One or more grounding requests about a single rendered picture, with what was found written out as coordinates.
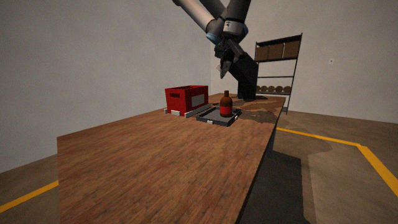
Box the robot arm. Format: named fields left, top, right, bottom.
left=172, top=0, right=251, bottom=65

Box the brown bottle with red label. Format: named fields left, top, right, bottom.
left=220, top=90, right=233, bottom=117

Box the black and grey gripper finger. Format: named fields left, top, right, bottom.
left=217, top=53, right=226, bottom=79
left=223, top=58, right=234, bottom=77

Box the dark red open crate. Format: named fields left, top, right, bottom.
left=165, top=85, right=208, bottom=116

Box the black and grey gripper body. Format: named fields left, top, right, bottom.
left=215, top=33, right=238, bottom=61

